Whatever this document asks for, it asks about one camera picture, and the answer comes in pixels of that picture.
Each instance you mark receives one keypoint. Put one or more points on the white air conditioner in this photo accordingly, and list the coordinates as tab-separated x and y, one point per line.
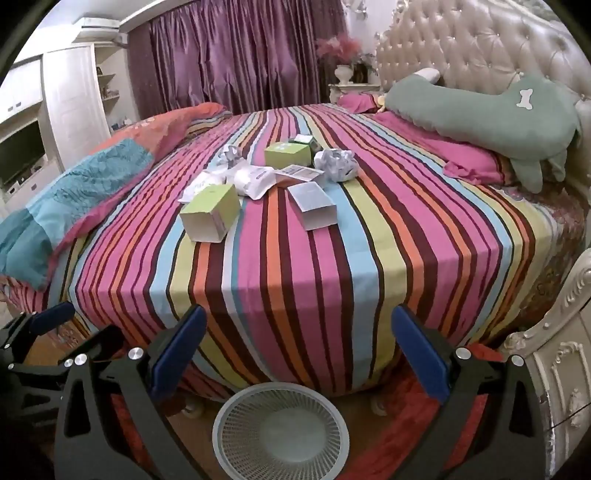
99	26

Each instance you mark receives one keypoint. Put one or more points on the yellow plush toy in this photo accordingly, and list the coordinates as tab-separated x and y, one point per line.
381	99

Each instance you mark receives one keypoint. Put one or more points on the white red label card box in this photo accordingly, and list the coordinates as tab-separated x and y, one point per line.
300	174

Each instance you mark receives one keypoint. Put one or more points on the white box with grey lid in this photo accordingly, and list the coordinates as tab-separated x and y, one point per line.
314	205

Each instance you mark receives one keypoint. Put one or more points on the white wardrobe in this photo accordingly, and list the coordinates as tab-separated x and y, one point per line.
74	106

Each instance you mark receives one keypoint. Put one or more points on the white plastic wrapper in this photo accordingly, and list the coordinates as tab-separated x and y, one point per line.
203	182

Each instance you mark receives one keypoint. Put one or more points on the green dog plush pillow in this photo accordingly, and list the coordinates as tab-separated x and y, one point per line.
461	115

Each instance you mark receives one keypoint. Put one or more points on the white printed plastic bag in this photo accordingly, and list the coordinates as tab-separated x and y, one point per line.
251	181

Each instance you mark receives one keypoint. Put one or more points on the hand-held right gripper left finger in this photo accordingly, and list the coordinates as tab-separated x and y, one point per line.
178	353

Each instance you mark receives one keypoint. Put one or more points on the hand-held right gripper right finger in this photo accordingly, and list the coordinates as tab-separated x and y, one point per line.
421	355

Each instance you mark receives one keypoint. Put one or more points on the large white paper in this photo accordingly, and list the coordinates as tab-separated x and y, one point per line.
336	164

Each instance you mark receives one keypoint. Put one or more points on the teal and orange quilt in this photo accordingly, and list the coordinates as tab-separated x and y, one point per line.
92	175

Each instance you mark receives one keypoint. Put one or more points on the white corner shelf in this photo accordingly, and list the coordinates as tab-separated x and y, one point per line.
108	92

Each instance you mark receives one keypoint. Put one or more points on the black television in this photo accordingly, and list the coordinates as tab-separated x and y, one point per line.
18	152

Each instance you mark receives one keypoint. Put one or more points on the green tissue pack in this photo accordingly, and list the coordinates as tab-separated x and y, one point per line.
304	141

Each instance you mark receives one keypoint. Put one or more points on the small white paper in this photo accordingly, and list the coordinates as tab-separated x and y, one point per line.
231	154

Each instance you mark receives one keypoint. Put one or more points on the tufted cream headboard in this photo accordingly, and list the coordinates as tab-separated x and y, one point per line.
461	41

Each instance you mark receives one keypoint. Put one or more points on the white mesh waste basket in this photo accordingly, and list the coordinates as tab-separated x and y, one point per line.
277	429

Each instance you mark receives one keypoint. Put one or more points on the white wall cabinet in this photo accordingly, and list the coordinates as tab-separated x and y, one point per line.
18	87

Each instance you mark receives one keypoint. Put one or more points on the pink pillow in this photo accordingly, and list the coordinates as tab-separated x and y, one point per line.
358	101
438	147

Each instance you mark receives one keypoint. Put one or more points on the green cardboard box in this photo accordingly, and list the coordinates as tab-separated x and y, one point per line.
286	153
210	212

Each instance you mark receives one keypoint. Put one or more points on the purple curtain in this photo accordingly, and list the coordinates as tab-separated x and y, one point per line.
231	55

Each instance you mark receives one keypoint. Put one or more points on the white vase with pink flowers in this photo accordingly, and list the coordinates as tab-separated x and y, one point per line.
344	74

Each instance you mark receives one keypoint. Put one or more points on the striped colourful bed cover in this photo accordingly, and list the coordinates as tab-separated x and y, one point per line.
323	277

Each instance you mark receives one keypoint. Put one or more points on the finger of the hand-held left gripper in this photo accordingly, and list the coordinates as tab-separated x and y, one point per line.
53	318
101	341

